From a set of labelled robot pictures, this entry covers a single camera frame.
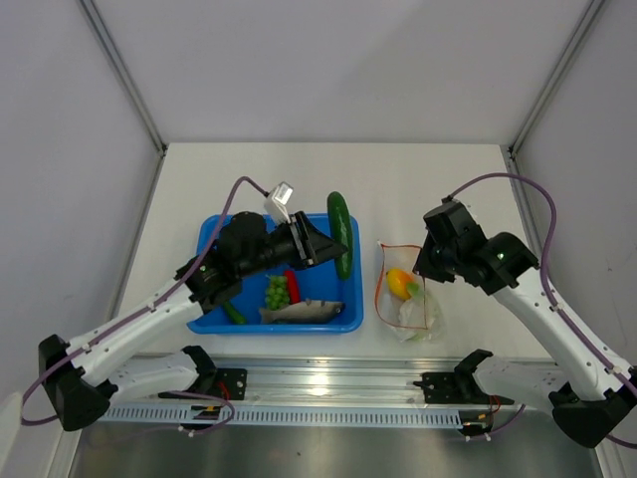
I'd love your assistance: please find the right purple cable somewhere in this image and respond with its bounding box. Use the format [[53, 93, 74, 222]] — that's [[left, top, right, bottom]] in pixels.
[[445, 171, 637, 445]]

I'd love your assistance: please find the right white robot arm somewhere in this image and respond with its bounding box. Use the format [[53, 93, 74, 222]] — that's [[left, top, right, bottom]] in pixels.
[[413, 199, 636, 448]]

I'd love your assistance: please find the aluminium frame post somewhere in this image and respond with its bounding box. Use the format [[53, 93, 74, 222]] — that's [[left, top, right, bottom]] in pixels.
[[77, 0, 167, 155], [507, 0, 611, 155]]

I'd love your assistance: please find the clear zip top bag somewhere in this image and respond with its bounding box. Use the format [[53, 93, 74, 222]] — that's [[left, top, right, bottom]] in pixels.
[[373, 241, 443, 343]]

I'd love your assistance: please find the green grape bunch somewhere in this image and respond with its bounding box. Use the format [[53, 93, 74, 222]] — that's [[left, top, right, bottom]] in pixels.
[[265, 276, 291, 311]]

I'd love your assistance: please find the grey toy fish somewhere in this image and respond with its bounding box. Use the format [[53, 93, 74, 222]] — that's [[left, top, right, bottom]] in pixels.
[[259, 300, 345, 325]]

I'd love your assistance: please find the white cauliflower with leaves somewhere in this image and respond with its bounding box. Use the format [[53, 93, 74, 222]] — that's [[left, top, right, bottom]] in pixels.
[[396, 283, 442, 342]]

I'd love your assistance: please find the blue plastic bin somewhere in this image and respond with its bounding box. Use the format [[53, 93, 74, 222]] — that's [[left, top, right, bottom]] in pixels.
[[187, 217, 364, 336]]

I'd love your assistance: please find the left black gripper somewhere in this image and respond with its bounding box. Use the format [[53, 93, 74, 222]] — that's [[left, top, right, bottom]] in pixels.
[[239, 211, 348, 280]]

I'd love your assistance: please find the small green chili pepper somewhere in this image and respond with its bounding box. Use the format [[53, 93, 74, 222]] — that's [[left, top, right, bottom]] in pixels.
[[222, 301, 248, 326]]

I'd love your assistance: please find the purple cable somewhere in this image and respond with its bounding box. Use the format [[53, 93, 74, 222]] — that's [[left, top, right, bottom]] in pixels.
[[445, 171, 637, 445], [19, 175, 273, 439]]

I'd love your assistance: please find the yellow orange mango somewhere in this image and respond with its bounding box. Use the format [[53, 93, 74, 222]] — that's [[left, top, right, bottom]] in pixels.
[[385, 268, 414, 301]]

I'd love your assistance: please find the right aluminium frame post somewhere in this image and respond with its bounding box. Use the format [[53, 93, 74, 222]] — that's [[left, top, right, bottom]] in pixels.
[[507, 0, 611, 155]]

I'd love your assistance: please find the aluminium mounting rail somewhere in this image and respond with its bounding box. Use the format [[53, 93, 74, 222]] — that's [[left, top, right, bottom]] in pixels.
[[106, 356, 563, 409]]

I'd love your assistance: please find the white slotted cable duct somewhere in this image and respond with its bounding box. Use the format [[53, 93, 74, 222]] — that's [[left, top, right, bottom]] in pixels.
[[101, 403, 463, 429]]

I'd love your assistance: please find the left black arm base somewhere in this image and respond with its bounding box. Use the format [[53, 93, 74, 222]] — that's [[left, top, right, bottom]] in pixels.
[[213, 368, 248, 401]]

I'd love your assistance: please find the left aluminium frame post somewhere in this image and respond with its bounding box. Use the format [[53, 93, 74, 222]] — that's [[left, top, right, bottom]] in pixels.
[[77, 0, 167, 155]]

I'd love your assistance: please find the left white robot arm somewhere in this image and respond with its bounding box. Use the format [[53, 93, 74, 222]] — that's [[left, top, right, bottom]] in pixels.
[[38, 212, 349, 431]]

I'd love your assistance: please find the red chili pepper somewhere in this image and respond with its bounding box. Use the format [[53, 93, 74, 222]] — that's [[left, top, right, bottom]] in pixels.
[[284, 270, 301, 304]]

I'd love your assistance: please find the dark green cucumber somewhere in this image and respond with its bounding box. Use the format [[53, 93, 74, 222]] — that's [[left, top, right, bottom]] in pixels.
[[326, 191, 353, 281]]

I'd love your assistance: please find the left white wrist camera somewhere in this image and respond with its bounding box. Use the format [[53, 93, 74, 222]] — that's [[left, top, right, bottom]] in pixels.
[[264, 181, 294, 225]]

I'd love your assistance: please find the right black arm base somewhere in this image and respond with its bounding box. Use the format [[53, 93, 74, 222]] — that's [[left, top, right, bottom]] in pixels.
[[412, 371, 514, 405]]

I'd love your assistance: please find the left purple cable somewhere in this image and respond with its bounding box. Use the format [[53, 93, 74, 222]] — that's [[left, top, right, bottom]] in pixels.
[[19, 175, 273, 439]]

